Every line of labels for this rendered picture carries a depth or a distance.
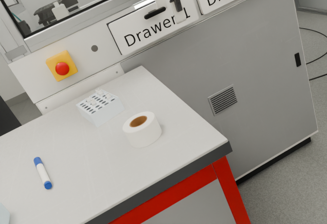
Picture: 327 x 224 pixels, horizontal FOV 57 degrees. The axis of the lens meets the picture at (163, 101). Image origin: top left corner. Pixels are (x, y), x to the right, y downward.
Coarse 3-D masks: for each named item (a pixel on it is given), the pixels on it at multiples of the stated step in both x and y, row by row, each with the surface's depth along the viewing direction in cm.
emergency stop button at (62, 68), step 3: (60, 63) 90; (63, 63) 90; (57, 66) 90; (60, 66) 90; (63, 66) 90; (66, 66) 91; (57, 69) 90; (60, 69) 90; (63, 69) 90; (66, 69) 91; (57, 72) 91; (60, 72) 91; (63, 72) 91; (66, 72) 91
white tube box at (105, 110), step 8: (96, 96) 83; (104, 96) 82; (112, 96) 79; (80, 104) 83; (88, 104) 80; (96, 104) 78; (104, 104) 76; (112, 104) 76; (120, 104) 77; (80, 112) 84; (88, 112) 76; (96, 112) 74; (104, 112) 75; (112, 112) 76; (88, 120) 80; (96, 120) 74; (104, 120) 75
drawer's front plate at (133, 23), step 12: (168, 0) 98; (192, 0) 100; (144, 12) 97; (168, 12) 99; (192, 12) 102; (120, 24) 96; (132, 24) 97; (144, 24) 98; (156, 24) 99; (168, 24) 100; (180, 24) 102; (120, 36) 97; (156, 36) 101; (120, 48) 98; (132, 48) 99
